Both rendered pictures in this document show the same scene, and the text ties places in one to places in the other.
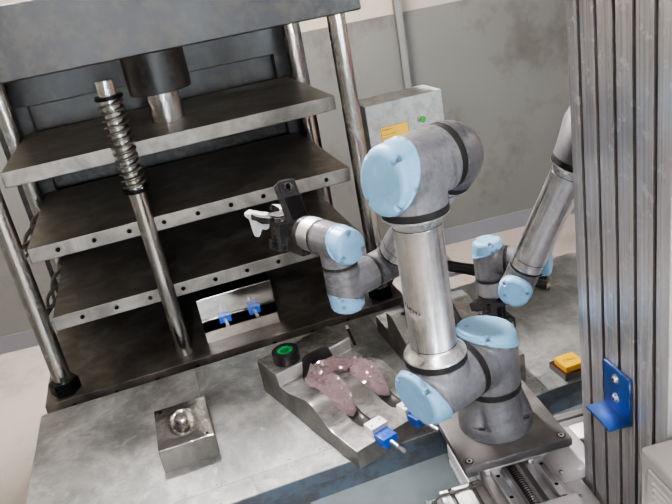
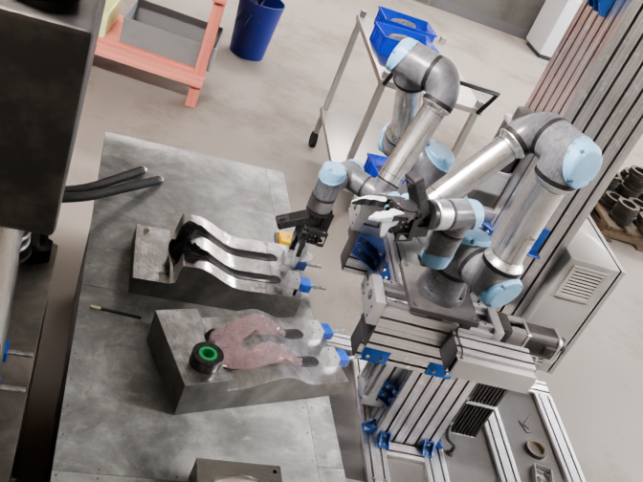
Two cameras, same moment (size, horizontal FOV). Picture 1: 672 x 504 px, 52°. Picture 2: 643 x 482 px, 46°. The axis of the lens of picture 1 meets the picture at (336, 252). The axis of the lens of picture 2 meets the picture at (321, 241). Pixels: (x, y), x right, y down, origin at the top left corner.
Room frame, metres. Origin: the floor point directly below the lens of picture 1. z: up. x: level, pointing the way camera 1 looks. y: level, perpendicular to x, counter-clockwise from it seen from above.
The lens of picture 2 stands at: (1.84, 1.59, 2.24)
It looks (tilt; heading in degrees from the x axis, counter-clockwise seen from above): 32 degrees down; 261
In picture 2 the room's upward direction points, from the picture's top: 24 degrees clockwise
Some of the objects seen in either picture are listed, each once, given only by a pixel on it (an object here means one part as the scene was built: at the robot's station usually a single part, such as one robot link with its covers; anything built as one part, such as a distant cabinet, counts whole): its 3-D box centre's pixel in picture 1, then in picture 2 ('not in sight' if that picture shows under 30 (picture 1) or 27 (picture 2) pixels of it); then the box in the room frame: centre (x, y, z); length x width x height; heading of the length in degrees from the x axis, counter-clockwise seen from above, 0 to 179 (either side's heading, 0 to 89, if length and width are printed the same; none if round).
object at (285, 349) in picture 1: (285, 354); (206, 358); (1.77, 0.20, 0.93); 0.08 x 0.08 x 0.04
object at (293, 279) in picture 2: not in sight; (306, 285); (1.54, -0.28, 0.89); 0.13 x 0.05 x 0.05; 13
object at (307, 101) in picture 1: (169, 123); not in sight; (2.60, 0.52, 1.52); 1.10 x 0.70 x 0.05; 103
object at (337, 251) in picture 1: (336, 243); (458, 215); (1.31, 0.00, 1.43); 0.11 x 0.08 x 0.09; 33
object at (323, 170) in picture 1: (186, 187); not in sight; (2.59, 0.52, 1.27); 1.10 x 0.74 x 0.05; 103
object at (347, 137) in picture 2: not in sight; (389, 120); (1.10, -2.60, 0.55); 1.17 x 0.68 x 1.10; 94
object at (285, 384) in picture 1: (341, 388); (252, 353); (1.65, 0.06, 0.86); 0.50 x 0.26 x 0.11; 30
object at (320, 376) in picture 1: (342, 375); (256, 340); (1.65, 0.05, 0.90); 0.26 x 0.18 x 0.08; 30
